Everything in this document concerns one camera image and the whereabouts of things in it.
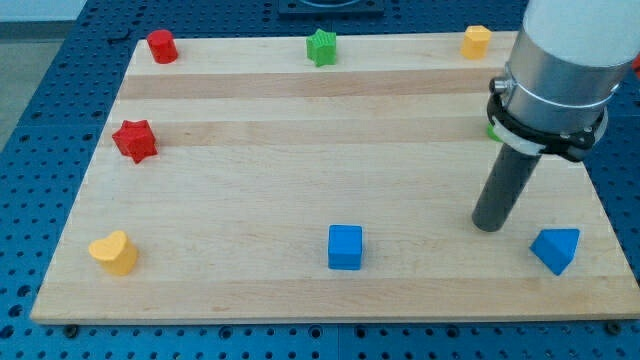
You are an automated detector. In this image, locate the yellow heart block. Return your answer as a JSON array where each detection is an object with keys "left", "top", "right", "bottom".
[{"left": 88, "top": 230, "right": 139, "bottom": 276}]

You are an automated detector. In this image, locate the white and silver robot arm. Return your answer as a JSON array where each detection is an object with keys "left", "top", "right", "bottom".
[{"left": 487, "top": 0, "right": 639, "bottom": 162}]

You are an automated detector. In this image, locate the green star block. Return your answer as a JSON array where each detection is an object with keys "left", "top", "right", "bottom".
[{"left": 306, "top": 28, "right": 337, "bottom": 67}]

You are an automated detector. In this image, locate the blue cube block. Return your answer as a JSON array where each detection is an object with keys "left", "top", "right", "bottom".
[{"left": 328, "top": 224, "right": 363, "bottom": 270}]

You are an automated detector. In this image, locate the red cylinder block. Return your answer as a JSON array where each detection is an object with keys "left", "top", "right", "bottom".
[{"left": 146, "top": 29, "right": 178, "bottom": 64}]

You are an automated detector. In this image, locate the dark grey cylindrical pointer rod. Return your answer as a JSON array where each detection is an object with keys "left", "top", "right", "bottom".
[{"left": 471, "top": 144, "right": 540, "bottom": 232}]

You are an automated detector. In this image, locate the yellow hexagon block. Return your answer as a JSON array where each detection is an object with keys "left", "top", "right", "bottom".
[{"left": 460, "top": 25, "right": 492, "bottom": 60}]

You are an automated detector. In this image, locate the light wooden board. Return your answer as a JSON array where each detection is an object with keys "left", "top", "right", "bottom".
[{"left": 31, "top": 32, "right": 639, "bottom": 325}]

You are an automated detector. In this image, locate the blue triangle block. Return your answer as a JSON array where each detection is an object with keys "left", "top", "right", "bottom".
[{"left": 529, "top": 228, "right": 581, "bottom": 276}]

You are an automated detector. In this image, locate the red star block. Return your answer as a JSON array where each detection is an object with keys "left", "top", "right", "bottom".
[{"left": 112, "top": 120, "right": 158, "bottom": 164}]

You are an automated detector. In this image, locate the green circle block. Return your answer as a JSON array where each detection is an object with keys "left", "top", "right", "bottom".
[{"left": 486, "top": 124, "right": 502, "bottom": 142}]

